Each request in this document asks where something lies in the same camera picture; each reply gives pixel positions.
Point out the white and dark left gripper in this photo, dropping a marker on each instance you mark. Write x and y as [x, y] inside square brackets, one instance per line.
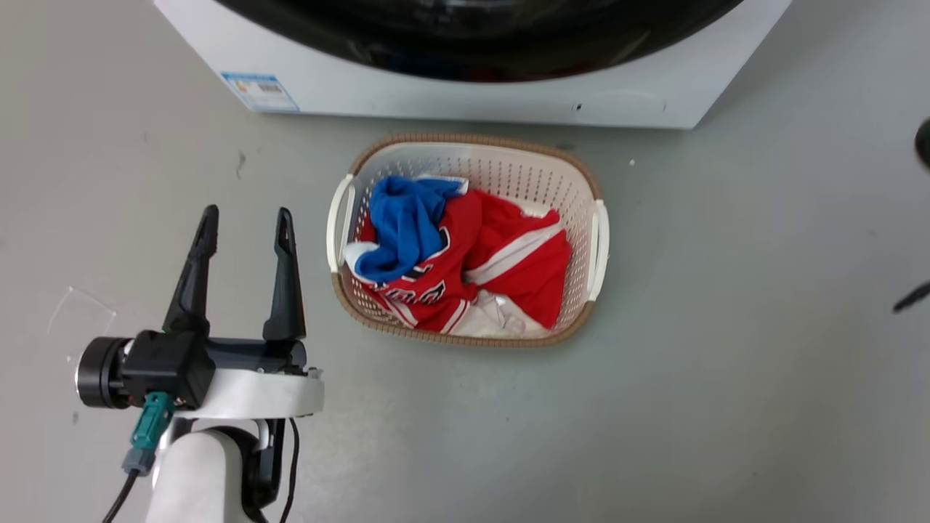
[269, 392]

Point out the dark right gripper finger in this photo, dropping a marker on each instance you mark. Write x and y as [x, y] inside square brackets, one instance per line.
[924, 145]
[915, 296]

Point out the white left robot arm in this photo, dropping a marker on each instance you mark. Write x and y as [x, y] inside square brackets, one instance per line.
[196, 472]

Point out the white washing machine body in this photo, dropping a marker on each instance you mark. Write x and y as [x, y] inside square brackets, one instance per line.
[654, 73]

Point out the dark round washing machine door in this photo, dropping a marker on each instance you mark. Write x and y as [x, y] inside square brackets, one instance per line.
[465, 43]

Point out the blue garment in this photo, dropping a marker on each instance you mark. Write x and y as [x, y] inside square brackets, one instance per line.
[403, 225]

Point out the blue energy label sticker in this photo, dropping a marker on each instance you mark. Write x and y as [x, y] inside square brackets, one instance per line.
[260, 91]

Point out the white garment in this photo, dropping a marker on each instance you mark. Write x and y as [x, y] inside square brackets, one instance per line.
[498, 318]

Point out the red and white jersey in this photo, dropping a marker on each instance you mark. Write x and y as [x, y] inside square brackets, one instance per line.
[523, 269]

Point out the white and brown laundry basket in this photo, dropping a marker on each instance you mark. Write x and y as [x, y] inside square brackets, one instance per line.
[538, 178]

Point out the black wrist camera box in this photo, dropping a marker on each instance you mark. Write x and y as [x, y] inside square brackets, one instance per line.
[163, 367]

